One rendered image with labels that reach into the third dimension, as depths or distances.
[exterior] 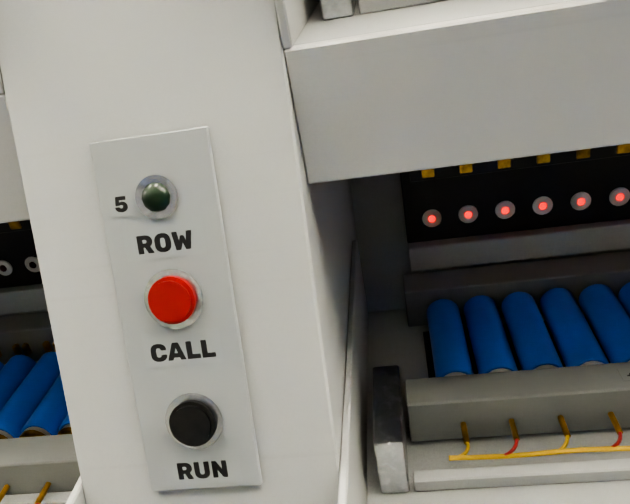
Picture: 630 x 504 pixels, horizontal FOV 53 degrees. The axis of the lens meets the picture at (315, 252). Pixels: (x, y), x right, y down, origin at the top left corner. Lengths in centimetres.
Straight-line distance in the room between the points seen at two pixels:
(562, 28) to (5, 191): 19
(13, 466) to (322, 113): 21
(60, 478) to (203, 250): 15
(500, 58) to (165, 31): 10
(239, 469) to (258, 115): 12
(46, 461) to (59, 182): 14
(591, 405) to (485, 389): 4
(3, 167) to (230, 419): 12
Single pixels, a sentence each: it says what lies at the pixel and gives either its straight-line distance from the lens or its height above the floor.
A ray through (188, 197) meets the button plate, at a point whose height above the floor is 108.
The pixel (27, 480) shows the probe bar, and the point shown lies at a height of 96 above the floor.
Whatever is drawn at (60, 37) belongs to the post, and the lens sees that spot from 23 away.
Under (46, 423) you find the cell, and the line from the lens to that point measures 35.
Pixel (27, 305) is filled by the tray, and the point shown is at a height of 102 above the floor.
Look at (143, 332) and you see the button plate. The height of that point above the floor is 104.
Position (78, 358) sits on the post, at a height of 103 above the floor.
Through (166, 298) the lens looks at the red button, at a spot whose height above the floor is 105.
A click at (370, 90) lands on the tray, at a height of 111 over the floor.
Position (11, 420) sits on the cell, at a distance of 37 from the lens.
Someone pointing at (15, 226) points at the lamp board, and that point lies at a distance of 43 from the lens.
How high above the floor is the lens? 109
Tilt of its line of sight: 8 degrees down
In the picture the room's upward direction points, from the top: 8 degrees counter-clockwise
